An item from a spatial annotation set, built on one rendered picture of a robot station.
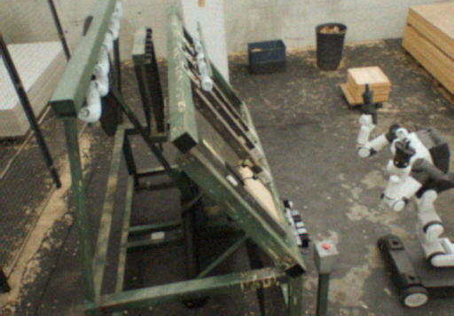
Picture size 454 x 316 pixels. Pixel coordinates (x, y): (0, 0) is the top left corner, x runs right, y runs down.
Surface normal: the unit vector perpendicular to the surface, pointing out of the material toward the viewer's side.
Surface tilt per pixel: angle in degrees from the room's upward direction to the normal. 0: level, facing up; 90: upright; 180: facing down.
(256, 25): 90
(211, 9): 90
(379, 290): 0
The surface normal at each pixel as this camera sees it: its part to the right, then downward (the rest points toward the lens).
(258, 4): 0.03, 0.56
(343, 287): -0.07, -0.83
